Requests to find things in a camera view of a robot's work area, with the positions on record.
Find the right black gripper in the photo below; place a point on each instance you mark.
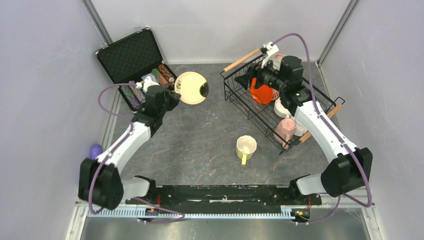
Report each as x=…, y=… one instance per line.
x=258, y=72

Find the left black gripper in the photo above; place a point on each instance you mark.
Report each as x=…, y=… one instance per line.
x=174, y=97

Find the orange plate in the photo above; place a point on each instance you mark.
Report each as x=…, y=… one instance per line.
x=262, y=95

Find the cream plate with black spot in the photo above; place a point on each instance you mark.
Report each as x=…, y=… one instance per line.
x=192, y=87

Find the white cup with handle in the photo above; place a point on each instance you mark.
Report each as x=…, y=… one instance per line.
x=280, y=110

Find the pink mug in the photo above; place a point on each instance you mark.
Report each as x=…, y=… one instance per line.
x=284, y=132

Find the pink and cream plate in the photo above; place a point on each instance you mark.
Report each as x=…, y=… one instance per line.
x=277, y=59

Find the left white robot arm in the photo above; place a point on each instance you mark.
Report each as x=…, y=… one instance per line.
x=100, y=181

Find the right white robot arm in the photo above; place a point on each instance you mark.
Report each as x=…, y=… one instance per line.
x=349, y=167

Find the blue card deck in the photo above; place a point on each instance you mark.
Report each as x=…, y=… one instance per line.
x=150, y=78

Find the black poker chip case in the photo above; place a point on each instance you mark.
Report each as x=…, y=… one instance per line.
x=134, y=58

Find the yellow green mug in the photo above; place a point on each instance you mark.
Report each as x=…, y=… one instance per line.
x=246, y=145

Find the purple flashlight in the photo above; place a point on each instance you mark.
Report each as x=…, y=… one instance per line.
x=95, y=151

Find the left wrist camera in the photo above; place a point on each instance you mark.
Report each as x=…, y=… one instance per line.
x=144, y=86

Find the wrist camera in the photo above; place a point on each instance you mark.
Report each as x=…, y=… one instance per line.
x=268, y=50
x=144, y=86

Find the black wire dish rack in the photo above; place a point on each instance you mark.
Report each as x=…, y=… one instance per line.
x=263, y=115

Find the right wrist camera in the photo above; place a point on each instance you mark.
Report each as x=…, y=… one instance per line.
x=268, y=50

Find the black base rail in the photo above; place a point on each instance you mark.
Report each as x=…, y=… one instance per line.
x=231, y=200

